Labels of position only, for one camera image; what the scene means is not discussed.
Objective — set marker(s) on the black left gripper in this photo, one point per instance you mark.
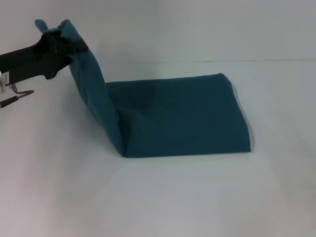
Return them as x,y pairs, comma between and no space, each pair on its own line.
34,58

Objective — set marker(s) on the teal blue t-shirt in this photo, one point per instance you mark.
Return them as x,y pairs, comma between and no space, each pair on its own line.
177,116

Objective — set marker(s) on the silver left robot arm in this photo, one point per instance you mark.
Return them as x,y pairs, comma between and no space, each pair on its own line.
4,82

